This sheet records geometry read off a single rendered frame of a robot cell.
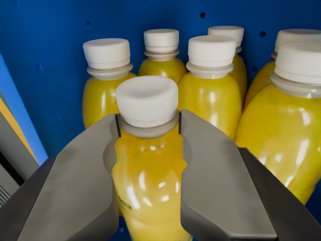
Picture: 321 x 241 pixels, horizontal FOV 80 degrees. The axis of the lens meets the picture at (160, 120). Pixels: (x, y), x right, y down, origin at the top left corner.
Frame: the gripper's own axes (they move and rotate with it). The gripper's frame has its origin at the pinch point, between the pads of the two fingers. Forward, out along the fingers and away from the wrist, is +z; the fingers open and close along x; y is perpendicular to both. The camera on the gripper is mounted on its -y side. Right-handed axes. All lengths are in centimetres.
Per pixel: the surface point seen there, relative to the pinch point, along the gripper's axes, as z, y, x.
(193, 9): 17.1, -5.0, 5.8
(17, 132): 113, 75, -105
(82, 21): 10.3, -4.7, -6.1
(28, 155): 113, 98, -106
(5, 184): 96, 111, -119
